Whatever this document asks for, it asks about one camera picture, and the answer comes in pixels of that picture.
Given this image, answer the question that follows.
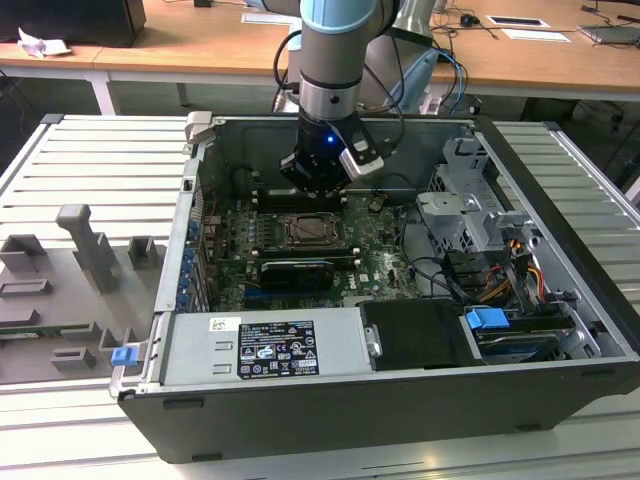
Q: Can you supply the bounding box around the silver power supply box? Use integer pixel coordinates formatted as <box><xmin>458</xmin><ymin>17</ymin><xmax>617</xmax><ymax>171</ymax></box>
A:
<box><xmin>159</xmin><ymin>307</ymin><xmax>381</xmax><ymax>389</ymax></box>

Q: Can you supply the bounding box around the wooden desk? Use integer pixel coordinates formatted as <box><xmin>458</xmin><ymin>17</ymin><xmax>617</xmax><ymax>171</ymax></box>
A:
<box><xmin>362</xmin><ymin>0</ymin><xmax>640</xmax><ymax>104</ymax></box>
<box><xmin>0</xmin><ymin>0</ymin><xmax>146</xmax><ymax>116</ymax></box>
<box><xmin>93</xmin><ymin>0</ymin><xmax>304</xmax><ymax>109</ymax></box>

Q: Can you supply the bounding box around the crumpled white paper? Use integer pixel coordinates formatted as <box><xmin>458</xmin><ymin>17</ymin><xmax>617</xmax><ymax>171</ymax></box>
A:
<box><xmin>17</xmin><ymin>27</ymin><xmax>72</xmax><ymax>57</ymax></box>

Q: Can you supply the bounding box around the green RAM stick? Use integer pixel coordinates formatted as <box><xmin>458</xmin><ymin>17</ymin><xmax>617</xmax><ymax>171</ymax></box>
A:
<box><xmin>0</xmin><ymin>324</ymin><xmax>96</xmax><ymax>336</ymax></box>

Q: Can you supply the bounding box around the black and grey PC case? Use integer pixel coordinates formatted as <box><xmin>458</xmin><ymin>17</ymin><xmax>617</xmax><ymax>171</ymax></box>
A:
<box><xmin>109</xmin><ymin>110</ymin><xmax>640</xmax><ymax>464</ymax></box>

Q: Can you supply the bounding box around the black computer box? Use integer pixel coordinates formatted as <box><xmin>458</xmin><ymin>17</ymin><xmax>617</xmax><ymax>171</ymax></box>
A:
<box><xmin>0</xmin><ymin>0</ymin><xmax>147</xmax><ymax>49</ymax></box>

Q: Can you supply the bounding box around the hard disk in blue carrier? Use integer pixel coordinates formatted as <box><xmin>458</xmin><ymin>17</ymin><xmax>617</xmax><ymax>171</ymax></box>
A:
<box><xmin>462</xmin><ymin>305</ymin><xmax>571</xmax><ymax>364</ymax></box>

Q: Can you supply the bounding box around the black plastic shroud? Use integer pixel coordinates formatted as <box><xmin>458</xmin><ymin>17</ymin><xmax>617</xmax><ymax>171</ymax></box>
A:
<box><xmin>358</xmin><ymin>298</ymin><xmax>477</xmax><ymax>372</ymax></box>

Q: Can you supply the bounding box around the black plastic cable bracket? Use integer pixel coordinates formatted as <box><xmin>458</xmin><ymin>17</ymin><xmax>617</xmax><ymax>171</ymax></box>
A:
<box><xmin>443</xmin><ymin>251</ymin><xmax>484</xmax><ymax>301</ymax></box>

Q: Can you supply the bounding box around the yellow and black wire bundle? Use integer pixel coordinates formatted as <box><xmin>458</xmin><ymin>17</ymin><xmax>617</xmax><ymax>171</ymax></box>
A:
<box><xmin>484</xmin><ymin>239</ymin><xmax>547</xmax><ymax>304</ymax></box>

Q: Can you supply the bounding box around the silver metal disk bay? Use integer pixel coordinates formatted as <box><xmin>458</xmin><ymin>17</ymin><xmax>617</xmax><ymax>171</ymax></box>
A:
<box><xmin>417</xmin><ymin>137</ymin><xmax>539</xmax><ymax>254</ymax></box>

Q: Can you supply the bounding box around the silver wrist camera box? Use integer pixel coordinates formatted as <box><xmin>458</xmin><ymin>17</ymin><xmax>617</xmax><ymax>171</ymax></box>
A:
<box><xmin>338</xmin><ymin>141</ymin><xmax>386</xmax><ymax>180</ymax></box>

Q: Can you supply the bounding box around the pale blue teach pendant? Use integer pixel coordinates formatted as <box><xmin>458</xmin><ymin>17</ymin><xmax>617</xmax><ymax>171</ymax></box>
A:
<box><xmin>389</xmin><ymin>47</ymin><xmax>444</xmax><ymax>114</ymax></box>

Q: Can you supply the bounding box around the metal CPU socket cover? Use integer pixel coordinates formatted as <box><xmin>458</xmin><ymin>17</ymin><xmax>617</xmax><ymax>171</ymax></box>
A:
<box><xmin>285</xmin><ymin>214</ymin><xmax>345</xmax><ymax>249</ymax></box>

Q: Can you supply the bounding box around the grey parts rack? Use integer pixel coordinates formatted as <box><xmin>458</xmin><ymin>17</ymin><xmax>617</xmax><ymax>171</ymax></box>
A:
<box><xmin>0</xmin><ymin>203</ymin><xmax>169</xmax><ymax>386</ymax></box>

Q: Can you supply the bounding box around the black graphics card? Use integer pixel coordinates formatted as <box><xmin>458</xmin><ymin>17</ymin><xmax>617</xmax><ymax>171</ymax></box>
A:
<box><xmin>258</xmin><ymin>257</ymin><xmax>335</xmax><ymax>295</ymax></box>

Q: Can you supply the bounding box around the green motherboard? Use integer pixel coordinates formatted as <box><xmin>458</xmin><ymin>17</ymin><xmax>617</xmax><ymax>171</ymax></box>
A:
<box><xmin>199</xmin><ymin>189</ymin><xmax>419</xmax><ymax>309</ymax></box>

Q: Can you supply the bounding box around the white paper sheet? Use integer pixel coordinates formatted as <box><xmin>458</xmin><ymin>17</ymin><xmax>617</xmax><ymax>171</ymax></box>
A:
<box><xmin>502</xmin><ymin>28</ymin><xmax>571</xmax><ymax>42</ymax></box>

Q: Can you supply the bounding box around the CPU socket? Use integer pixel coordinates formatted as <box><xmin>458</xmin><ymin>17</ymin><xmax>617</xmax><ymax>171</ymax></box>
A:
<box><xmin>283</xmin><ymin>213</ymin><xmax>347</xmax><ymax>250</ymax></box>

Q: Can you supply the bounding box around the RAM slot with white clip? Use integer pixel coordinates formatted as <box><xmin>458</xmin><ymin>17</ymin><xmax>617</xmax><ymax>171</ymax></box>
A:
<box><xmin>255</xmin><ymin>187</ymin><xmax>347</xmax><ymax>195</ymax></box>
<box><xmin>255</xmin><ymin>198</ymin><xmax>347</xmax><ymax>207</ymax></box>

